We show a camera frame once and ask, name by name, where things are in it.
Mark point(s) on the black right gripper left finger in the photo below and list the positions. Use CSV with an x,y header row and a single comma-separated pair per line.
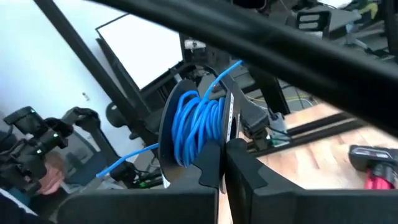
x,y
140,208

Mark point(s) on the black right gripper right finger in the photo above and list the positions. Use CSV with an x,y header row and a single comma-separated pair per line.
x,y
311,208

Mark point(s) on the grey desk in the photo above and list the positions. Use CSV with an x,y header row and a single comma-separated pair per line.
x,y
348,21

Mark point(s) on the grey office chair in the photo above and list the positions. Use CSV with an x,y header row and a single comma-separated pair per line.
x,y
84,158

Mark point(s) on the red black battery pack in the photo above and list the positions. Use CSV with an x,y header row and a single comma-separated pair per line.
x,y
370,155

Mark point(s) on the person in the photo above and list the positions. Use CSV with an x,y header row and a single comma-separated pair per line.
x,y
53,180

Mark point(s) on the white rectangular panel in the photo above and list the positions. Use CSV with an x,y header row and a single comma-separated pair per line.
x,y
140,49

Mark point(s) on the black aluminium frame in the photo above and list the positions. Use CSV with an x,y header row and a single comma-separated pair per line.
x,y
311,136

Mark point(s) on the grey metal bracket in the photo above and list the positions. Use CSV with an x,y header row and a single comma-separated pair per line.
x,y
281,126

